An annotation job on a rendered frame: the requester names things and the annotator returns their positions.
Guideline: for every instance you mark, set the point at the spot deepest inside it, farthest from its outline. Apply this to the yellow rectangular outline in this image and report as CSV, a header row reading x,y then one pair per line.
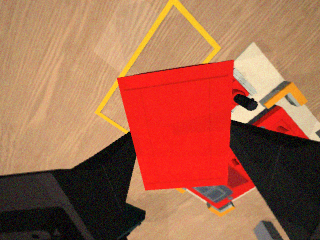
x,y
195,24

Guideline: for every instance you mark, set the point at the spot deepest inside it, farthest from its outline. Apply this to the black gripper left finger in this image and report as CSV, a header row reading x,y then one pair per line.
x,y
93,192

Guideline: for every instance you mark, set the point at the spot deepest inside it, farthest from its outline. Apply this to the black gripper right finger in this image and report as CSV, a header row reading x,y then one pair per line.
x,y
285,169

